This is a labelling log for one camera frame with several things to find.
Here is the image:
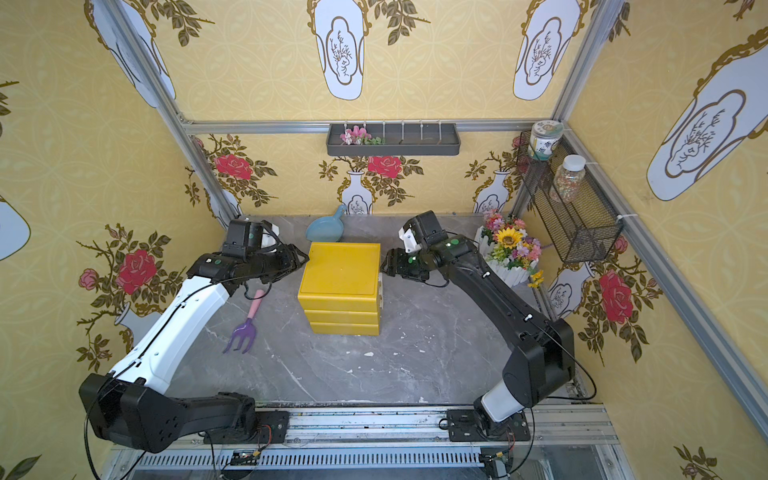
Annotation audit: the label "yellow drawer cabinet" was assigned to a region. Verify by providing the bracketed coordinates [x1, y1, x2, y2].
[297, 242, 383, 336]

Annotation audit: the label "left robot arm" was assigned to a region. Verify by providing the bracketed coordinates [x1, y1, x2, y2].
[79, 243, 309, 453]

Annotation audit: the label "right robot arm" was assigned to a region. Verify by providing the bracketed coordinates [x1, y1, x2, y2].
[380, 236, 576, 423]

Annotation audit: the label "blue plastic dustpan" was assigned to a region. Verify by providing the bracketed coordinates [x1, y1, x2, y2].
[305, 204, 346, 243]

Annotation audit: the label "flowers in white fence pot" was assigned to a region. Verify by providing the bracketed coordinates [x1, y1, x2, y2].
[475, 210, 543, 288]

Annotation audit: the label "small pink flowers on shelf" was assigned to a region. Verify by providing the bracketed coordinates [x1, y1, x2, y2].
[339, 125, 383, 146]

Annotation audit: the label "clear jar white lid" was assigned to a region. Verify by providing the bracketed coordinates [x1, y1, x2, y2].
[550, 154, 586, 203]

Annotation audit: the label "jar with patterned label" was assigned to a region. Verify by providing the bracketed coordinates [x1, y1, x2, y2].
[528, 120, 564, 161]

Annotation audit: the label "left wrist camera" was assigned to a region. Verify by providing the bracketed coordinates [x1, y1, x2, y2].
[220, 220, 279, 260]

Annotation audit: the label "purple garden fork pink handle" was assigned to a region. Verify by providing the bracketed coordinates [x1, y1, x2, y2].
[223, 290, 267, 354]

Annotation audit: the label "dark grey wall shelf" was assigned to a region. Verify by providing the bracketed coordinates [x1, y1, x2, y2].
[326, 121, 462, 157]

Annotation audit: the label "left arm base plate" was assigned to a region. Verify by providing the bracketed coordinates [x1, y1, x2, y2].
[241, 410, 290, 445]

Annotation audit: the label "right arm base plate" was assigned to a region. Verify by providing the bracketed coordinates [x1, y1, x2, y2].
[439, 409, 531, 443]

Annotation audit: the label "black wire mesh basket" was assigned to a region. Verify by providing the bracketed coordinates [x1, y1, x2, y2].
[522, 140, 623, 264]

